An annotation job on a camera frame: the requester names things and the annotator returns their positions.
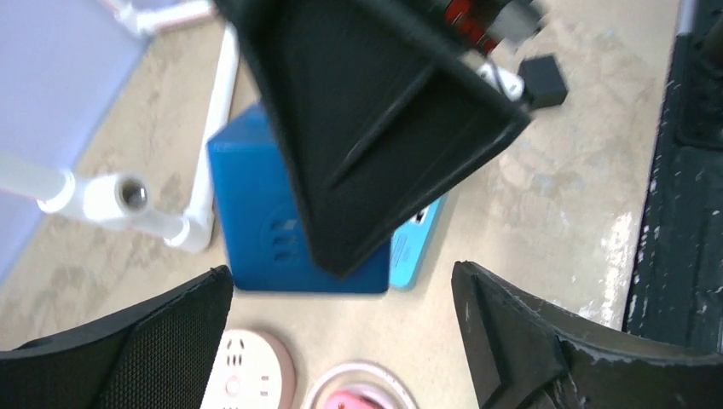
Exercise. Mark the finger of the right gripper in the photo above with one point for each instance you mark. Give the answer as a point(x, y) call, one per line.
point(374, 111)

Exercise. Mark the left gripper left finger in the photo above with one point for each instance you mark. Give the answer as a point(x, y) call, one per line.
point(156, 354)

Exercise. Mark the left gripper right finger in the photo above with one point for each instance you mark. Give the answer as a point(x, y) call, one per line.
point(525, 352)

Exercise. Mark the teal power strip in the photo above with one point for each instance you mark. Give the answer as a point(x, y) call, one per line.
point(410, 243)

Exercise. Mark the blue cube socket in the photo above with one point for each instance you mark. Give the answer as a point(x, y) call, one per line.
point(264, 237)

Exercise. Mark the pink square plug adapter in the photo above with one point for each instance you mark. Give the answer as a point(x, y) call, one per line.
point(348, 400)

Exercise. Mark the round pink power socket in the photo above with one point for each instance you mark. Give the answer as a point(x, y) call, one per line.
point(253, 370)

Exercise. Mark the black power adapter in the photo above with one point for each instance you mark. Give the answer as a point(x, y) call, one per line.
point(544, 84)

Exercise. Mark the white square wall adapter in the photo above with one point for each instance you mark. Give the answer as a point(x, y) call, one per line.
point(507, 83)

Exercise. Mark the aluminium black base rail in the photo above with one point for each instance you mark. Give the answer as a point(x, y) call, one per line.
point(675, 294)

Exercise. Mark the white PVC pipe frame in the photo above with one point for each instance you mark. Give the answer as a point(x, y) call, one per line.
point(121, 201)

